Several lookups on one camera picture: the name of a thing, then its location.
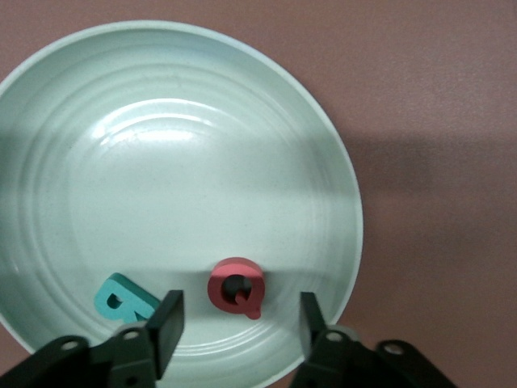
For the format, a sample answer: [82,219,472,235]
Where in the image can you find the red letter Q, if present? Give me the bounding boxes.
[207,257,266,321]

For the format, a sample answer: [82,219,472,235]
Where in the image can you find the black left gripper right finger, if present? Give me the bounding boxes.
[290,291,460,388]

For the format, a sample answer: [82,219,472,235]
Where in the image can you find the green plate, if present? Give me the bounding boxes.
[0,19,364,388]

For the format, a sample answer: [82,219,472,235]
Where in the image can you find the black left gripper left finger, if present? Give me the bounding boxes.
[0,289,186,388]

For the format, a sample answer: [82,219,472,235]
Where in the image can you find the brown table cover sheet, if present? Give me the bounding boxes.
[0,0,517,388]

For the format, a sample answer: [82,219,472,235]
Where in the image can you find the teal letter R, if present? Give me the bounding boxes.
[93,272,161,323]

